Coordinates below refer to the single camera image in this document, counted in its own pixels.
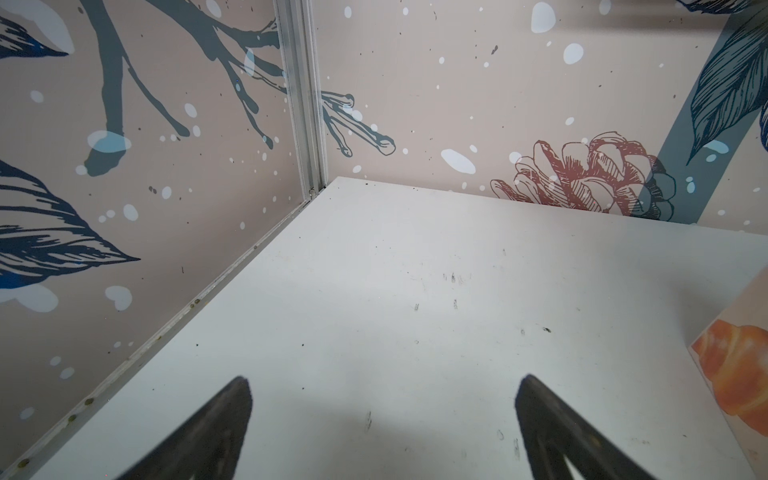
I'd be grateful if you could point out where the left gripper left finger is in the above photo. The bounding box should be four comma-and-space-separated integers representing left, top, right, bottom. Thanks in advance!
119, 376, 253, 480

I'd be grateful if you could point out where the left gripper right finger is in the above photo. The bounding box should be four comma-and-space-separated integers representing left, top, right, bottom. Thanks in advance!
515, 375, 653, 480

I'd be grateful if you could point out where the beige paper bag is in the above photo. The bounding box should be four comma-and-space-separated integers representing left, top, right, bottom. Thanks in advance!
689, 270, 767, 479

